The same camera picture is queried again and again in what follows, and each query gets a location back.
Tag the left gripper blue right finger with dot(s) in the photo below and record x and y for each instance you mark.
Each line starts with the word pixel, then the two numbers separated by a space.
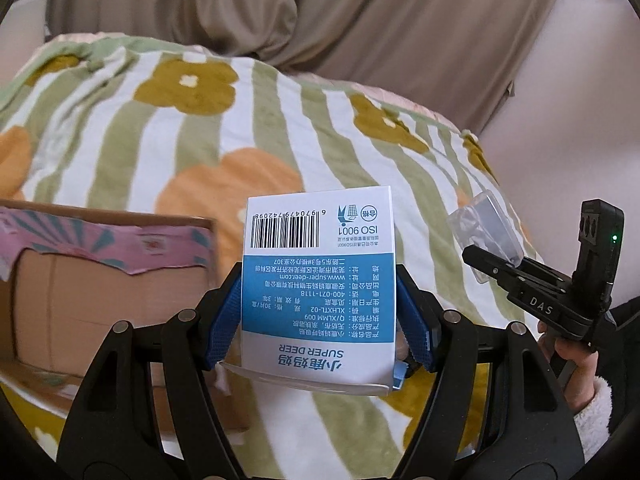
pixel 527 431

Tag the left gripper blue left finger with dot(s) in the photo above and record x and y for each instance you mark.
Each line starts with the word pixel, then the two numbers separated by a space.
pixel 111 431

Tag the clear plastic case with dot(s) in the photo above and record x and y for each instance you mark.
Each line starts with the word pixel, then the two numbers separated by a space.
pixel 482 223

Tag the white blue paper box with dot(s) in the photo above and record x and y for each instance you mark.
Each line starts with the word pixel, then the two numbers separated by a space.
pixel 318 291

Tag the person's right hand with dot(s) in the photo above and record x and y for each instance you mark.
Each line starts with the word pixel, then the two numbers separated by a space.
pixel 579 390

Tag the white fluffy sleeve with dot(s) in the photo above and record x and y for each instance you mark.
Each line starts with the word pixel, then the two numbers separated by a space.
pixel 592 421

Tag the open cardboard box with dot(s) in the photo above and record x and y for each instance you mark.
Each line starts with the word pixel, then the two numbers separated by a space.
pixel 68 274

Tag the floral striped blanket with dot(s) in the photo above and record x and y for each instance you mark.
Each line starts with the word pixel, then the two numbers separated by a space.
pixel 143 125

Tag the beige curtain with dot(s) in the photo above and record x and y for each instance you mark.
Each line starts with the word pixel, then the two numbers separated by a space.
pixel 458 57

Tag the white padded headboard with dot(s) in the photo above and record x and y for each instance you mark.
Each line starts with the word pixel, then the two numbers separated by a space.
pixel 22 32

